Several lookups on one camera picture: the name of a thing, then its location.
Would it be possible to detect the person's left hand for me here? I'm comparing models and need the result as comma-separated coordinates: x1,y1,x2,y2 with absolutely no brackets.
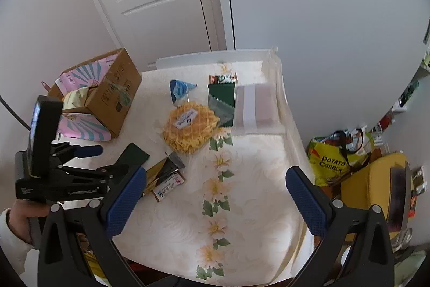
7,198,51,244

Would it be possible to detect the round yellow snack packet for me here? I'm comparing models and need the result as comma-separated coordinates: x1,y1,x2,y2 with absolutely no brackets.
162,102,220,153

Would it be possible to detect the white wardrobe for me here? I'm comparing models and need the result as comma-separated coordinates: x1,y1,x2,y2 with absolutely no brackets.
220,0,430,153

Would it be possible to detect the cream snack packet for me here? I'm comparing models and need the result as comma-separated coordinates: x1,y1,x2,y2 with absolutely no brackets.
62,87,98,111

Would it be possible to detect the small brown snack bar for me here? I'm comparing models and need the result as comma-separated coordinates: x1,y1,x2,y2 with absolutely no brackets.
208,72,238,85

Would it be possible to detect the gold snack packet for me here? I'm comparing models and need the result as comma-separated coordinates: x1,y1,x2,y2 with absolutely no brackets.
144,157,169,197

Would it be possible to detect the dark green snack packet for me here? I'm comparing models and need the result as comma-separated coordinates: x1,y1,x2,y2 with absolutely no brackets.
206,83,237,128

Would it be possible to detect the black cable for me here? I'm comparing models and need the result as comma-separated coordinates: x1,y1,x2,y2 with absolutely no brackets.
0,95,31,132

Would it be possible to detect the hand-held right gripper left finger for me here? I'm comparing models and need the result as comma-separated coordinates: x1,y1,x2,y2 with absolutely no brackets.
37,166,148,287

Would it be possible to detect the clear white snack packet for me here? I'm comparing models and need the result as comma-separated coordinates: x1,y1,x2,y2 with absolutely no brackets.
233,84,279,133

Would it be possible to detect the white panelled door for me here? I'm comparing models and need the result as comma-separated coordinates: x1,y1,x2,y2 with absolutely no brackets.
70,0,236,69

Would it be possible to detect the yellow shopping bag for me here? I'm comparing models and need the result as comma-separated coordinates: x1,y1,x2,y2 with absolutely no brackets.
307,129,373,187

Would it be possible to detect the black silver snack packet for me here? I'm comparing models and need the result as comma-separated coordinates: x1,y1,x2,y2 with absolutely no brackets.
158,153,185,183

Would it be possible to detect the yellow chair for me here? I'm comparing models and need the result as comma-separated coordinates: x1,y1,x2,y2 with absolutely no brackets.
339,153,420,240

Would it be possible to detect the blue triangular snack packet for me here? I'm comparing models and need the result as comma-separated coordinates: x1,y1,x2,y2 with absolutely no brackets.
169,79,198,105

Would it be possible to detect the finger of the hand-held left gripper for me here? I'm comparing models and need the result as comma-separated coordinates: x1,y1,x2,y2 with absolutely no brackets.
50,143,104,164
62,163,140,185

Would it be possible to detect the white red snack bar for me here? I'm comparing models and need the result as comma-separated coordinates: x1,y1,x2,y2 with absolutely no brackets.
153,172,186,203

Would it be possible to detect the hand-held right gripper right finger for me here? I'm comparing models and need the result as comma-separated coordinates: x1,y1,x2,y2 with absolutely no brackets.
285,166,395,287

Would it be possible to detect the cardboard box with pink flaps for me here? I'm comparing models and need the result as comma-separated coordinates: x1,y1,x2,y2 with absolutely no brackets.
47,48,143,142

